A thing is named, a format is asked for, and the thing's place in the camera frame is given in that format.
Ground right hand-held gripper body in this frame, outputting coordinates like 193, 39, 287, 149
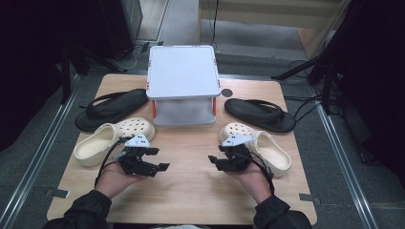
216, 134, 257, 174

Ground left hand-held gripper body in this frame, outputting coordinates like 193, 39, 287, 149
117, 133, 160, 178

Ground cream clog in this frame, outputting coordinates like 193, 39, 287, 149
219, 122, 292, 178
73, 116, 157, 168

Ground black flip-flop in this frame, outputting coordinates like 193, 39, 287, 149
224, 97, 297, 134
75, 88, 150, 134

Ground white two-tier shoe rack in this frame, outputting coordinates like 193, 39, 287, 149
145, 45, 223, 127

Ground person's right hand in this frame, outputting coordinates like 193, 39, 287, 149
233, 160, 275, 205

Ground person's left hand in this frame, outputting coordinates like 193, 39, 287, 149
95, 161, 149, 200

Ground black tripod leg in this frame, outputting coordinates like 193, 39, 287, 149
270, 57, 323, 81

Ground dark cabinet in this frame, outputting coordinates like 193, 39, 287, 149
98, 0, 143, 62

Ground right hand-held gripper cable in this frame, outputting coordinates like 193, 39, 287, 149
249, 152, 276, 196

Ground black floor cables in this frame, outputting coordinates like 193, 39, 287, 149
282, 94, 323, 126

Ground white floor cable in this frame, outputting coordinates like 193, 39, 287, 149
114, 47, 144, 72

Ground metal floor rail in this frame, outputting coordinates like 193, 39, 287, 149
0, 74, 82, 229
313, 92, 380, 229

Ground black stand post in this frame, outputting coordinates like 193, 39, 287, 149
59, 44, 74, 105

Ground black hanging cable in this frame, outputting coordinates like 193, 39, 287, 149
209, 0, 222, 48

